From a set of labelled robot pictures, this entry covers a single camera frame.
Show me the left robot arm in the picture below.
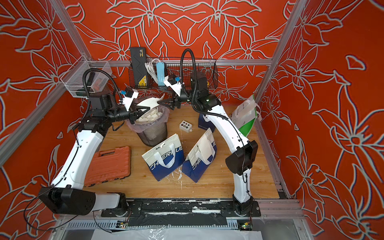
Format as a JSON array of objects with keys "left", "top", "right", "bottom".
[{"left": 38, "top": 68, "right": 151, "bottom": 217}]

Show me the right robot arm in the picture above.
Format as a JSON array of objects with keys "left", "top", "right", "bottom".
[{"left": 158, "top": 48, "right": 258, "bottom": 216}]

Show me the black wire wall basket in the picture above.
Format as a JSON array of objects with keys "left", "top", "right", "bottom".
[{"left": 128, "top": 57, "right": 219, "bottom": 91}]

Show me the pink trash bag liner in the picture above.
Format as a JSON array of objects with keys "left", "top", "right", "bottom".
[{"left": 126, "top": 96, "right": 170, "bottom": 133}]

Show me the white paper receipt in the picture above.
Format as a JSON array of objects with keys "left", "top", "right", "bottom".
[{"left": 137, "top": 94, "right": 165, "bottom": 110}]

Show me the clear plastic wall bin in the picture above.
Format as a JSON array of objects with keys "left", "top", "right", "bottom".
[{"left": 60, "top": 61, "right": 113, "bottom": 98}]

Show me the black power adapter box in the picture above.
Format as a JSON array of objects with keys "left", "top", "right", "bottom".
[{"left": 130, "top": 47, "right": 148, "bottom": 89}]

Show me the white cable bundle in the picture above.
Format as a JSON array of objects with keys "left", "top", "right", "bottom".
[{"left": 144, "top": 58, "right": 161, "bottom": 85}]

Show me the orange plastic tool case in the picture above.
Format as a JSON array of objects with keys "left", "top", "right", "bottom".
[{"left": 84, "top": 147, "right": 131, "bottom": 187}]

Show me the black mesh trash bin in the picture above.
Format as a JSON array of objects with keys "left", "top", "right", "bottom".
[{"left": 137, "top": 123, "right": 168, "bottom": 147}]

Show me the green and white tote bag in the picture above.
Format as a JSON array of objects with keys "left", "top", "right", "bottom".
[{"left": 230, "top": 95, "right": 262, "bottom": 137}]

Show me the white button box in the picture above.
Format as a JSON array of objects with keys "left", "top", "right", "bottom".
[{"left": 179, "top": 121, "right": 193, "bottom": 133}]

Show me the light blue tag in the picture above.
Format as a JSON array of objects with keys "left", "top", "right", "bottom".
[{"left": 156, "top": 62, "right": 166, "bottom": 86}]

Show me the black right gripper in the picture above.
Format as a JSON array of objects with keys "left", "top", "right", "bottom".
[{"left": 159, "top": 85, "right": 201, "bottom": 113}]

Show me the small navy paper bag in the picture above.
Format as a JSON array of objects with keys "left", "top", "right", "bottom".
[{"left": 198, "top": 114, "right": 216, "bottom": 133}]

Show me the white and navy bag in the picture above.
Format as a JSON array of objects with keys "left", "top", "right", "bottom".
[
  {"left": 142, "top": 134, "right": 185, "bottom": 182},
  {"left": 182, "top": 128, "right": 217, "bottom": 183}
]

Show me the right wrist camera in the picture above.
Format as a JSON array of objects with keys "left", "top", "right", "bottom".
[{"left": 163, "top": 74, "right": 182, "bottom": 97}]

